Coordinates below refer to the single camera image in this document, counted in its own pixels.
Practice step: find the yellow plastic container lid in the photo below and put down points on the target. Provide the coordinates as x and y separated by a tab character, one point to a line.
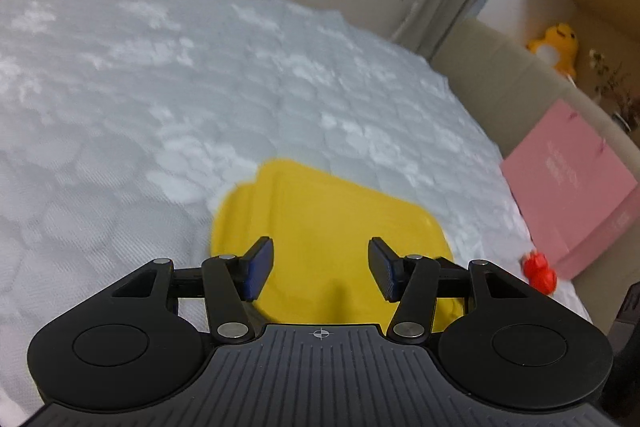
320	226

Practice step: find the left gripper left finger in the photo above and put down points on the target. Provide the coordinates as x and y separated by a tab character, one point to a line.
231	281

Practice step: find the beige padded headboard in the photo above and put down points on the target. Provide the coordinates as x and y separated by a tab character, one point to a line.
506	90

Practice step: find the grey quilted bed cover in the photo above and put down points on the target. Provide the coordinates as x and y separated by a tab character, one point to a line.
124	123

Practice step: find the pink paper gift bag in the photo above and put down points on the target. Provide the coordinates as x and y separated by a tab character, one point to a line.
574	192

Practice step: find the red keychain toy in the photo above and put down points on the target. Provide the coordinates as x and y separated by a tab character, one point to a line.
536	269

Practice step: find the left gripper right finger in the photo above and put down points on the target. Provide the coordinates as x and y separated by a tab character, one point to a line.
412	283

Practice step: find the yellow duck plush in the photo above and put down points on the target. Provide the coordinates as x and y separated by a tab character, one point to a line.
558	48

